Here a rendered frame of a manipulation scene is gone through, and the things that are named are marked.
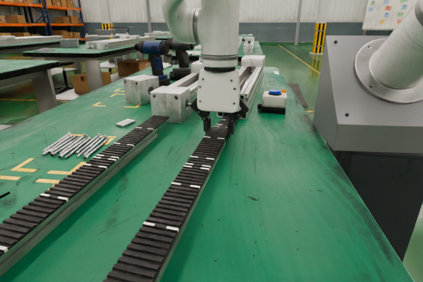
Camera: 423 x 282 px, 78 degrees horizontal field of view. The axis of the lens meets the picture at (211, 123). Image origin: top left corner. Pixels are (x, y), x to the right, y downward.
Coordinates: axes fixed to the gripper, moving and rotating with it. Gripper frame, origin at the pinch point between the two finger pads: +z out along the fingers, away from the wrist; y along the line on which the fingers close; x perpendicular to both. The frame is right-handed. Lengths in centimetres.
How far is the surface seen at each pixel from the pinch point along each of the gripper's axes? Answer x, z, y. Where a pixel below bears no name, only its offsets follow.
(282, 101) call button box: 27.4, -0.7, 15.8
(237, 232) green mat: -30.4, 4.0, 9.7
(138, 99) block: 25.0, 1.5, -36.8
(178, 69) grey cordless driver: 72, -2, -39
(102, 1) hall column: 939, -112, -685
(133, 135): -7.9, 0.6, -19.7
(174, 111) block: 10.4, -0.1, -16.2
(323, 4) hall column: 1034, -95, 149
